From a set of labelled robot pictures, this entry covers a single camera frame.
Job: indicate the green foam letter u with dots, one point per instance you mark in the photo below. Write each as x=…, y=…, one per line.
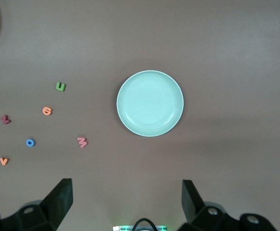
x=59, y=89

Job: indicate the orange foam digit six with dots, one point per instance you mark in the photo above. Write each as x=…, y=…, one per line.
x=45, y=111

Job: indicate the maroon foam letter z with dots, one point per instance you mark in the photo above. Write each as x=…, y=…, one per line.
x=5, y=119

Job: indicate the green plate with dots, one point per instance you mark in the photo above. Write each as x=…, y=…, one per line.
x=149, y=103

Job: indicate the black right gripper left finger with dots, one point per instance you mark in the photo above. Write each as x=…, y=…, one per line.
x=58, y=204

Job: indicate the brown table cover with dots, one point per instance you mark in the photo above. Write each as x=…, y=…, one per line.
x=202, y=48

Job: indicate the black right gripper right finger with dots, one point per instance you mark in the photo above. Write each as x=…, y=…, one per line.
x=193, y=207

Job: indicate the orange foam letter v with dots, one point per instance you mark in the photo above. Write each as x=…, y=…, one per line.
x=3, y=163

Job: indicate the pink foam letter w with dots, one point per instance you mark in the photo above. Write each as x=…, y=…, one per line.
x=82, y=142

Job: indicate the blue foam letter o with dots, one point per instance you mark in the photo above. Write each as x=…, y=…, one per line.
x=27, y=143

